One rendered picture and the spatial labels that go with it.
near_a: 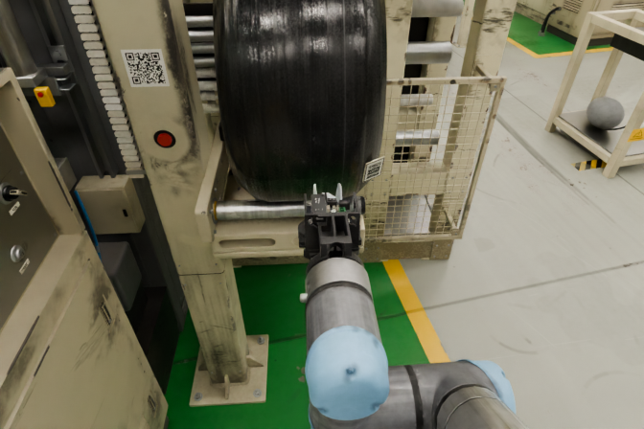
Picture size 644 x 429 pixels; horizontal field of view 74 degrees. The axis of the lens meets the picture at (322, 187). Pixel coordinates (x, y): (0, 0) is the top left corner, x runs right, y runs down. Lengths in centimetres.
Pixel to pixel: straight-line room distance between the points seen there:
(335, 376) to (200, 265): 88
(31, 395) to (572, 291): 201
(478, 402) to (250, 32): 57
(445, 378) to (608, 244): 213
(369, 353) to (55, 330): 70
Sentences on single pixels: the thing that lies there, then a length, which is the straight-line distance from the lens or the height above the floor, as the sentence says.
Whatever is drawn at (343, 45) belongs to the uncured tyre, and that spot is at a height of 131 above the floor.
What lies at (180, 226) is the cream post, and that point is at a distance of 114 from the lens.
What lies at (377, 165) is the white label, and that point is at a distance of 80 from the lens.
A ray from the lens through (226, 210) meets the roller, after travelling 99.
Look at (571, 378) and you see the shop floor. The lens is 198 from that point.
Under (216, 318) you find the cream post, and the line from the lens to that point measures 142.
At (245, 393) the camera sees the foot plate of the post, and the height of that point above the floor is 1.
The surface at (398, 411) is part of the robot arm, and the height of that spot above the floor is 109.
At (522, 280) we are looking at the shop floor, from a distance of 221.
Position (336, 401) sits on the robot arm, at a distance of 42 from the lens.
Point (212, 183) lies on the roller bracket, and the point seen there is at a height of 95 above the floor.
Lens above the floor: 155
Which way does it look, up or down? 38 degrees down
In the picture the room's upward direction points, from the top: straight up
